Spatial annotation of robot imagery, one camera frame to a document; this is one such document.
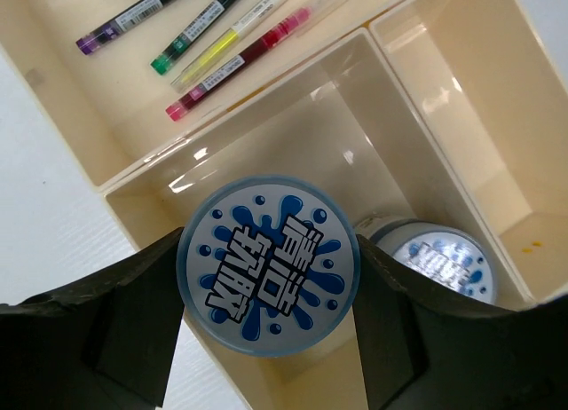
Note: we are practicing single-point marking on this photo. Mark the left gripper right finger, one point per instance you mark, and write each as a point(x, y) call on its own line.
point(424, 346)

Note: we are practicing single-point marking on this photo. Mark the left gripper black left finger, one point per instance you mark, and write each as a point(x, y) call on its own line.
point(105, 341)

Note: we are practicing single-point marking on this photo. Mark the purple gel pen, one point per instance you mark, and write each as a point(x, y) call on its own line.
point(119, 25)

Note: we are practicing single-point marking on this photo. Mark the green gel pen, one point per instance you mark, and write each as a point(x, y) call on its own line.
point(170, 56)

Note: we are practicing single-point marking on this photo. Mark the yellow gel pen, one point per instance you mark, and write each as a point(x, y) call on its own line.
point(219, 48)

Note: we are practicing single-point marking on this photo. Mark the magenta gel pen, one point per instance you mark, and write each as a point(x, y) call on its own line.
point(299, 20)

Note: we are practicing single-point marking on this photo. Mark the cream wooden organizer box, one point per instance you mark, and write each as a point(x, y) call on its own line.
point(447, 110)

